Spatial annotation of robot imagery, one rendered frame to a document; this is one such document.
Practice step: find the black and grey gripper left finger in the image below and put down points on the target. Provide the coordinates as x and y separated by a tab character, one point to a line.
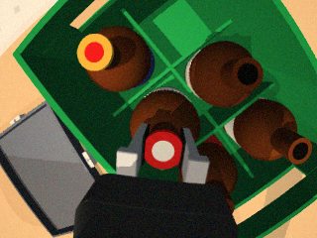
130	159

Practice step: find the dark green box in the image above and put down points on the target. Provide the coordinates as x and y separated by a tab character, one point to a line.
48	56

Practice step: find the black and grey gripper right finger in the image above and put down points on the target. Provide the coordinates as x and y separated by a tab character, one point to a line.
194	167

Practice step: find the dark grey rectangular tray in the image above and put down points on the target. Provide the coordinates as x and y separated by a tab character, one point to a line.
51	177

